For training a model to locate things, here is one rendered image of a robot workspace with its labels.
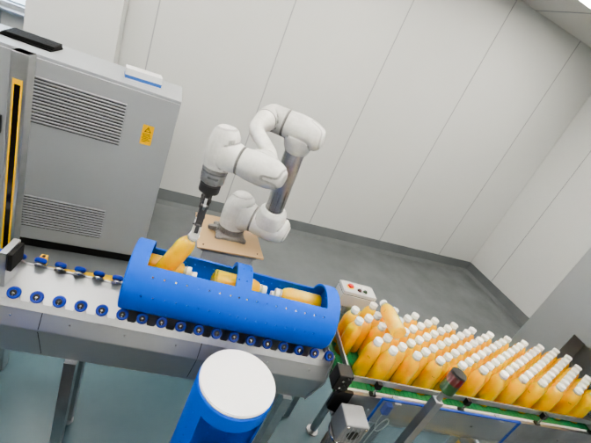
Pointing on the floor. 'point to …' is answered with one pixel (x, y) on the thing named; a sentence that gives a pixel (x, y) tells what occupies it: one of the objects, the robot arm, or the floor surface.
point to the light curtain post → (16, 149)
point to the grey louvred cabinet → (90, 151)
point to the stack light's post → (419, 420)
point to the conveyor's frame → (527, 432)
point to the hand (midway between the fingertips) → (196, 228)
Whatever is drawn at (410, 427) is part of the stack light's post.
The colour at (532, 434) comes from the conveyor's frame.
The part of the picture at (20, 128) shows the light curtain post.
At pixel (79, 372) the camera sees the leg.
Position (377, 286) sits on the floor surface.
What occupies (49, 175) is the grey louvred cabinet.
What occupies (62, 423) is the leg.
